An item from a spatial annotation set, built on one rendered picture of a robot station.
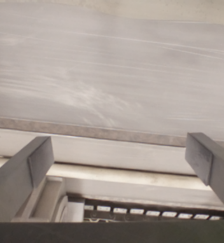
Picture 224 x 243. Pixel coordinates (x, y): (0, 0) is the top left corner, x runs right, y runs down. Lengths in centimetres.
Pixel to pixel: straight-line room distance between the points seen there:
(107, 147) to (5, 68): 27
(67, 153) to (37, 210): 15
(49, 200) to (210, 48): 47
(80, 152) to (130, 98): 21
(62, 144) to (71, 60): 22
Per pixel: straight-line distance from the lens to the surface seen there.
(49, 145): 16
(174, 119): 39
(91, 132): 41
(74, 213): 66
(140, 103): 35
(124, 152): 45
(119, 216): 75
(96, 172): 49
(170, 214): 79
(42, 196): 51
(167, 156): 47
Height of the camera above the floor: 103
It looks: 49 degrees down
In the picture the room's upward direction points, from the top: 176 degrees counter-clockwise
